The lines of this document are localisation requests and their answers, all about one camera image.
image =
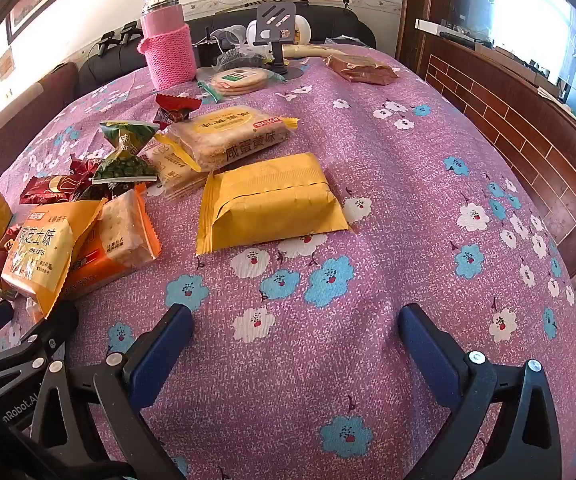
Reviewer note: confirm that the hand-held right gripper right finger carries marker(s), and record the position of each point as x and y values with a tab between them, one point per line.
428	355

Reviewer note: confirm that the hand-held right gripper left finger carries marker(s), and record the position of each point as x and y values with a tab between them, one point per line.
162	355

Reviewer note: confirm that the yellow biscuit packet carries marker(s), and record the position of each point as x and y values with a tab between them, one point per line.
42	255

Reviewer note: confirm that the orange soda cracker packet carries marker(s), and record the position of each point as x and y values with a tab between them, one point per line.
122	235

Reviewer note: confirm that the green pea packet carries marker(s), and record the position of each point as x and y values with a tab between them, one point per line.
125	165

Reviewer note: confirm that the small pale cracker packet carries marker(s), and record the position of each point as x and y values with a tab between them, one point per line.
170	170

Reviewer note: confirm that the large yellow packet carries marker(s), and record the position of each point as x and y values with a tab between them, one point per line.
268	200

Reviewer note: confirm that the clear rice cracker packet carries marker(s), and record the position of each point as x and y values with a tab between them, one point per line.
233	135

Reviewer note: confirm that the dark red candy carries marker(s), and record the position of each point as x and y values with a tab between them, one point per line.
90	193

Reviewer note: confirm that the long red snack packet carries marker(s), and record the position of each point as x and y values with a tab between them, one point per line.
42	190

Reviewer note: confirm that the purple floral tablecloth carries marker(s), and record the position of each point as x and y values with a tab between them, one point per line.
368	185

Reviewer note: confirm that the pink armchair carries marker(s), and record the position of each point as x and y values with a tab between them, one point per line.
17	130

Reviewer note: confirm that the wooden cabinet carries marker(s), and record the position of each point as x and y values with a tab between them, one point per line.
518	125

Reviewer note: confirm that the round crackers packet green label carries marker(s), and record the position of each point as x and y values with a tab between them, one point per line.
240	80

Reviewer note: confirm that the black device on sofa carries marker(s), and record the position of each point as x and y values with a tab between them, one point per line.
130	31
107	42

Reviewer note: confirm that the pink knitted thermos bottle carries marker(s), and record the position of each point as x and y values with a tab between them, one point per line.
167	55

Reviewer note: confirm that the brown snack packet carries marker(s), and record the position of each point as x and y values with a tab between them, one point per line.
363	70

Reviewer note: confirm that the plastic bag of dark bits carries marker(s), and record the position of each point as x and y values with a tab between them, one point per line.
235	60

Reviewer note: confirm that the small black box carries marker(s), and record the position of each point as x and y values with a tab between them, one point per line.
206	52

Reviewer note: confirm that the beige elongated object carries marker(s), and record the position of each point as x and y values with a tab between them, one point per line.
313	51

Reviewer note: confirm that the clear plastic cup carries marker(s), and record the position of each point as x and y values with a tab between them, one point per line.
234	37

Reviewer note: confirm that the black sofa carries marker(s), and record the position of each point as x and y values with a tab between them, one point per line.
348	25

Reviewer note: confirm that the white jar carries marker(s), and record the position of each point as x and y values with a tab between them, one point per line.
304	30

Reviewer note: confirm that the grey phone stand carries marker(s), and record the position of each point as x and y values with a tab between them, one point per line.
275	17

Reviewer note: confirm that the small wall plaque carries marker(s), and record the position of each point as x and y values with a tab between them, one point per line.
5	65

